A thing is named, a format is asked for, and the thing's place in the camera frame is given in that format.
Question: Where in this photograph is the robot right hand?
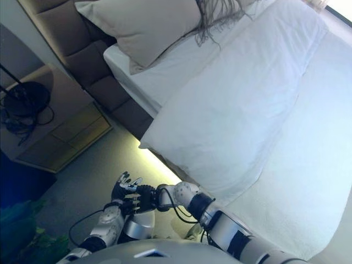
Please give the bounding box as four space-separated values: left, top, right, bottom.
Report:
122 184 158 216

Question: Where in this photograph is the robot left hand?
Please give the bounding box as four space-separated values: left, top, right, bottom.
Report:
111 172 144 201

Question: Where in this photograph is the white duvet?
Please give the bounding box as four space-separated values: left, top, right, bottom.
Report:
139 0 352 206

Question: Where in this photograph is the pale robot torso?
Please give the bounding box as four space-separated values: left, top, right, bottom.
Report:
82 238 240 264

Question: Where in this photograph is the wooden nightstand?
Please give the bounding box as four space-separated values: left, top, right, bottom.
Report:
0 63 113 174

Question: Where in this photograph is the black box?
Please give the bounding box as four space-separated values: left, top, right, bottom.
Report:
0 153 58 210

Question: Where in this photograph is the green leafy plant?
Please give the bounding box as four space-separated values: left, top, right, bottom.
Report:
0 199 69 264

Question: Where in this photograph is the white fitted sheet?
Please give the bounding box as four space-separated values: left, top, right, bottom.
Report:
103 5 265 116

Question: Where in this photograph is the black lamp base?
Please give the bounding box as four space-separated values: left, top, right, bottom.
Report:
0 62 52 116

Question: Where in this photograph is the beige pillow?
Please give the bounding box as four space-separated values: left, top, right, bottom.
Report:
75 0 203 75

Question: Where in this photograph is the grey fringed throw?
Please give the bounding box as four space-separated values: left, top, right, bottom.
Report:
194 0 256 52

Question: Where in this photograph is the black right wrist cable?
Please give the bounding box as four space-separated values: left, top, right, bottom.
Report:
158 186 215 229

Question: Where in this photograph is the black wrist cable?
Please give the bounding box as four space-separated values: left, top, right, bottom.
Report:
68 202 116 245
158 186 215 229

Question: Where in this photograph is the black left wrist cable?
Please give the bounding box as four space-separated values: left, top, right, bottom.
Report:
68 202 116 245

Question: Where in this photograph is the black cable bundle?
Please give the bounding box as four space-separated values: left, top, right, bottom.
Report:
0 104 56 146

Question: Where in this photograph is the brown upholstered bed frame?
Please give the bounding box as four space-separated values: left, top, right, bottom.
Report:
20 0 199 190

